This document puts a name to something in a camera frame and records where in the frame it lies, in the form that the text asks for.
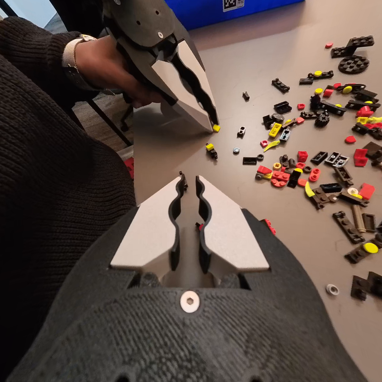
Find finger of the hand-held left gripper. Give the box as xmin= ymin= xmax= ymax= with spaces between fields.
xmin=176 ymin=41 xmax=221 ymax=125
xmin=151 ymin=60 xmax=216 ymax=133

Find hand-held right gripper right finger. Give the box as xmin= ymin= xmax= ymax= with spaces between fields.
xmin=195 ymin=175 xmax=271 ymax=284

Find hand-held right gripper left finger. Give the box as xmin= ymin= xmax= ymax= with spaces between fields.
xmin=110 ymin=175 xmax=186 ymax=284

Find partly built lego model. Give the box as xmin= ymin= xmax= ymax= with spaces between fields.
xmin=195 ymin=218 xmax=276 ymax=236

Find person's left forearm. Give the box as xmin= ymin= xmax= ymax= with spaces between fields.
xmin=0 ymin=16 xmax=81 ymax=99

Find scattered loose lego pieces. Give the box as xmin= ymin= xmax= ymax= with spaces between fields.
xmin=233 ymin=35 xmax=382 ymax=301

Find person's left hand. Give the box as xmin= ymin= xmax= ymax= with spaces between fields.
xmin=75 ymin=36 xmax=166 ymax=108

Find blue plastic bin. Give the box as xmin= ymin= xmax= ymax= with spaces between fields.
xmin=164 ymin=0 xmax=305 ymax=31

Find black office chair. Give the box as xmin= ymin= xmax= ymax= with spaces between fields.
xmin=70 ymin=90 xmax=135 ymax=147

